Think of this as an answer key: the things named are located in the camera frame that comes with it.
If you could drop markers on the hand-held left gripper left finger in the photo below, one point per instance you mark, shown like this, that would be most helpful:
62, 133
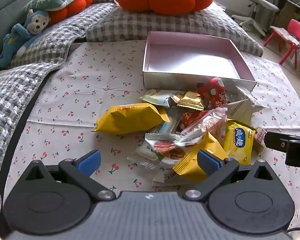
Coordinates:
90, 161

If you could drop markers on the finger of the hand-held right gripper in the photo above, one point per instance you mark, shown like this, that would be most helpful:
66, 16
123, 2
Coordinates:
277, 141

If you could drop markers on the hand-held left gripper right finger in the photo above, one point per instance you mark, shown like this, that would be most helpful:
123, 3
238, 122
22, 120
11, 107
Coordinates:
210, 163

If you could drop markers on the yellow crimped snack packet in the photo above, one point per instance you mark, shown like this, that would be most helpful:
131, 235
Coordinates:
190, 166

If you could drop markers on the yellow snack packet blue print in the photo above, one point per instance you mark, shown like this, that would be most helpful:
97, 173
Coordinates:
237, 140

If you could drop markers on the pink clear snack packet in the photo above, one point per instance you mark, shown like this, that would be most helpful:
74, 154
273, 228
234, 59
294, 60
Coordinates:
210, 123

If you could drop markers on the clear cookie snack packet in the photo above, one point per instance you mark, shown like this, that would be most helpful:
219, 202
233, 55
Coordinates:
167, 148

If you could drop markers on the white paper snack packet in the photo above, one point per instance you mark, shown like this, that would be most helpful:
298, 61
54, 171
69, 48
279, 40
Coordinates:
240, 110

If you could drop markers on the small red-brown snack packet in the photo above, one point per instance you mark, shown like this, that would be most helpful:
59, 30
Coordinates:
190, 118

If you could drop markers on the large yellow snack packet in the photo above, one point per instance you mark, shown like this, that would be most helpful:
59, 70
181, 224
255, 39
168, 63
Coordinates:
130, 117

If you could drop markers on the gold snack bar packet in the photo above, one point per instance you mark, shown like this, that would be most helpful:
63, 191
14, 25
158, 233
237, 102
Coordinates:
191, 102

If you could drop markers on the red snack packet white print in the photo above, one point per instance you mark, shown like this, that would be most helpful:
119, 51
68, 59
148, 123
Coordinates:
212, 92

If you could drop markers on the pale green snack packet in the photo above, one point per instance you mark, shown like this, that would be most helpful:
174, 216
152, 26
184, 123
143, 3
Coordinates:
157, 96

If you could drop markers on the pink cardboard box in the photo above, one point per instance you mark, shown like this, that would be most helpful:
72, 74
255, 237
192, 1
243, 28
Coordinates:
190, 60

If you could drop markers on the small pink snack packet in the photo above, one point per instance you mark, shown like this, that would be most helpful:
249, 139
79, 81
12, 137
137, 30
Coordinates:
260, 136

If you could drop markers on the white folded snack packet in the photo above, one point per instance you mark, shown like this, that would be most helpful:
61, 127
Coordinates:
163, 177

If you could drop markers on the small clear wrapper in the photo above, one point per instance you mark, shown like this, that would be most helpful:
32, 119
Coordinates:
142, 164

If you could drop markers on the cherry print cloth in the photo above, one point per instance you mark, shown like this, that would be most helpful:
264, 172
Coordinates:
90, 80

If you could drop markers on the red child chair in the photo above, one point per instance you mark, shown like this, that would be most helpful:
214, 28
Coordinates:
295, 32

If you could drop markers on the grey checked blanket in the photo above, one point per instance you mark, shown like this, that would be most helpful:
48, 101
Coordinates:
15, 92

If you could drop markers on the paper on red chair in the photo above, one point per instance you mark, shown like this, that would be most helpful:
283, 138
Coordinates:
282, 33

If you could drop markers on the grey office chair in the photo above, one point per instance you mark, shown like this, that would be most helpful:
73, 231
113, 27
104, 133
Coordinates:
257, 2

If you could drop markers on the blue monkey plush toy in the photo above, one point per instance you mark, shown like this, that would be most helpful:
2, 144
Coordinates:
17, 37

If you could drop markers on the grey checked cushion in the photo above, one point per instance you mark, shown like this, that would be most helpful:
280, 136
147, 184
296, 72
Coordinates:
140, 25

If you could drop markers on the small orange pumpkin cushion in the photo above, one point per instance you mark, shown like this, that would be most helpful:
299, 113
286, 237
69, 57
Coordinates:
70, 7

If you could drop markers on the dark grey sofa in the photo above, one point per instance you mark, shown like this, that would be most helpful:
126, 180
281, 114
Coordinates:
5, 2

